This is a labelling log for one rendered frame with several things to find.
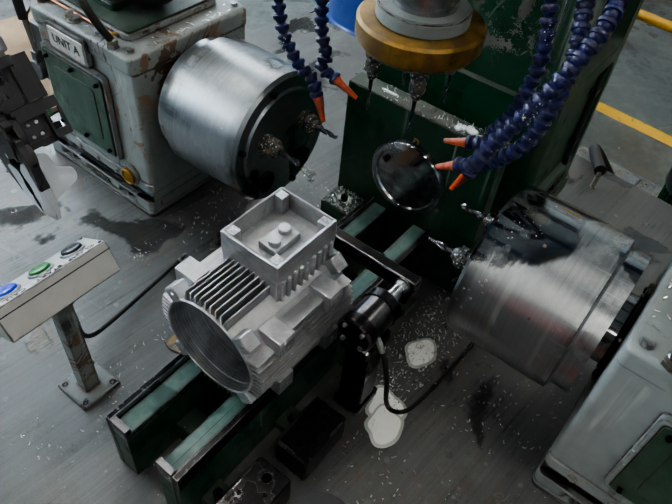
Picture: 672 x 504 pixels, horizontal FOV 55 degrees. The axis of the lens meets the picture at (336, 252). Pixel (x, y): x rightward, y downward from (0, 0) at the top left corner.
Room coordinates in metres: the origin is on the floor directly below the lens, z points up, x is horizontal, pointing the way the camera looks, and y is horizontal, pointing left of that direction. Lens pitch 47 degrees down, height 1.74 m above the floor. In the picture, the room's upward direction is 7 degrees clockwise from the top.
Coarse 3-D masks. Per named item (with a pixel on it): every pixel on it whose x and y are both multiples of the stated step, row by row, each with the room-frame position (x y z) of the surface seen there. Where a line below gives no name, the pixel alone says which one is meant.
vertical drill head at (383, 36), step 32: (384, 0) 0.83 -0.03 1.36; (416, 0) 0.80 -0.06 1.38; (448, 0) 0.80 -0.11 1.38; (384, 32) 0.79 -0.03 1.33; (416, 32) 0.78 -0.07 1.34; (448, 32) 0.79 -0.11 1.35; (480, 32) 0.82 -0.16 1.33; (384, 64) 0.77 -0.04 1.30; (416, 64) 0.75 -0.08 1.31; (448, 64) 0.76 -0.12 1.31; (416, 96) 0.77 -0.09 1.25
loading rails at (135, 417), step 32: (352, 224) 0.85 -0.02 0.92; (416, 256) 0.82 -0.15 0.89; (352, 288) 0.70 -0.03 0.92; (384, 288) 0.73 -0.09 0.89; (320, 352) 0.58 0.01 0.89; (160, 384) 0.48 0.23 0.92; (192, 384) 0.49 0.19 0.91; (128, 416) 0.42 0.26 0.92; (160, 416) 0.44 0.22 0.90; (192, 416) 0.47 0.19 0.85; (224, 416) 0.44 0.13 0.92; (256, 416) 0.46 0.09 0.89; (288, 416) 0.50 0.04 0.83; (128, 448) 0.39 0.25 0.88; (160, 448) 0.43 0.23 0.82; (192, 448) 0.39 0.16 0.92; (224, 448) 0.40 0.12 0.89; (192, 480) 0.35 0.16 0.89
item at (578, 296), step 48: (528, 192) 0.71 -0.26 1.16; (432, 240) 0.69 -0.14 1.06; (480, 240) 0.63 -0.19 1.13; (528, 240) 0.62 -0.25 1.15; (576, 240) 0.62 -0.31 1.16; (624, 240) 0.63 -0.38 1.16; (480, 288) 0.58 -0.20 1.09; (528, 288) 0.56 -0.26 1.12; (576, 288) 0.55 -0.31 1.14; (624, 288) 0.56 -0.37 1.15; (480, 336) 0.56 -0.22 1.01; (528, 336) 0.53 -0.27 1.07; (576, 336) 0.51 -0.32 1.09
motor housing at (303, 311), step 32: (192, 288) 0.51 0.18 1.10; (224, 288) 0.51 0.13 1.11; (256, 288) 0.52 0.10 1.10; (192, 320) 0.55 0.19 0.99; (224, 320) 0.47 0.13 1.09; (256, 320) 0.49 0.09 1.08; (288, 320) 0.51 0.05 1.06; (320, 320) 0.54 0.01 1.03; (192, 352) 0.51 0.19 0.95; (224, 352) 0.53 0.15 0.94; (256, 352) 0.46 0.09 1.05; (288, 352) 0.48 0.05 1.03; (224, 384) 0.47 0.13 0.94; (256, 384) 0.44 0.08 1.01
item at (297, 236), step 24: (288, 192) 0.67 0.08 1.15; (240, 216) 0.61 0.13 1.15; (264, 216) 0.64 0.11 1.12; (288, 216) 0.65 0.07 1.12; (312, 216) 0.64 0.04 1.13; (240, 240) 0.58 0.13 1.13; (264, 240) 0.59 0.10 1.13; (288, 240) 0.59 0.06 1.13; (312, 240) 0.58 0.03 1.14; (240, 264) 0.56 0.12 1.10; (264, 264) 0.54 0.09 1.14; (288, 264) 0.54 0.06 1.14; (312, 264) 0.58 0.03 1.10; (288, 288) 0.54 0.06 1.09
